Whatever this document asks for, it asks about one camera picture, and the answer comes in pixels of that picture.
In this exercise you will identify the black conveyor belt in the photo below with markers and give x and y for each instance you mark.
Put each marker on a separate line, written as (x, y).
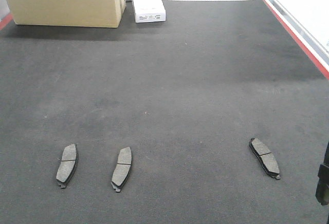
(190, 146)

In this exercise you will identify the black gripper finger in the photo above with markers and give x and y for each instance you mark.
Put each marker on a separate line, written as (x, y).
(322, 186)

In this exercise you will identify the brake pad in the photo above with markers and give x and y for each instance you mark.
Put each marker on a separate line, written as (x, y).
(68, 165)
(265, 158)
(122, 169)

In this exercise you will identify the brown cardboard box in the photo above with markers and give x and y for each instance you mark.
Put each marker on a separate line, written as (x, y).
(77, 13)

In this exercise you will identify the white cardboard box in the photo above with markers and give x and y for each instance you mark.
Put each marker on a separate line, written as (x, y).
(148, 11)

